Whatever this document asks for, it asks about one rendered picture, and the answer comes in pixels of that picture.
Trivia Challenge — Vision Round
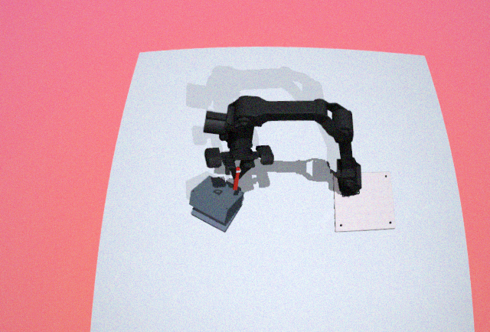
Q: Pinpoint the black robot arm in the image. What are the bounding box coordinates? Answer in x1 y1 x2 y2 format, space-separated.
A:
203 96 362 197

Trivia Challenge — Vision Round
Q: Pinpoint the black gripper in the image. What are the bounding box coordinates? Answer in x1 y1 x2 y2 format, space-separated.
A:
204 133 274 180

